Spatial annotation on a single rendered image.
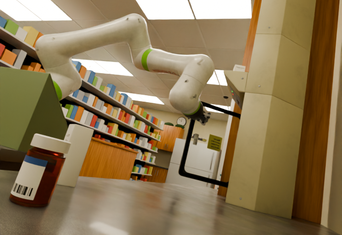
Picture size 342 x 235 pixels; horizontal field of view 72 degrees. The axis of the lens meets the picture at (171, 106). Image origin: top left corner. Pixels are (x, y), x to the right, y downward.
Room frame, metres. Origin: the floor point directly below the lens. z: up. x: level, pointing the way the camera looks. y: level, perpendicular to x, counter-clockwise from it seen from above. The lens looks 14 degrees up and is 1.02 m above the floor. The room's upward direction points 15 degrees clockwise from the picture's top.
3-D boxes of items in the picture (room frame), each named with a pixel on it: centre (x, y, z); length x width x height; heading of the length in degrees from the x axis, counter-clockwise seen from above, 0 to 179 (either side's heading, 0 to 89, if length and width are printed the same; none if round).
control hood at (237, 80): (1.14, -0.31, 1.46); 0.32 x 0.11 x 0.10; 156
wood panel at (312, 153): (1.26, -0.60, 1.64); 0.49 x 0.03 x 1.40; 66
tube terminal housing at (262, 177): (1.07, -0.48, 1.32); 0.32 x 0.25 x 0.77; 156
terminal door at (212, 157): (1.23, -0.26, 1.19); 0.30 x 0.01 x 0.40; 102
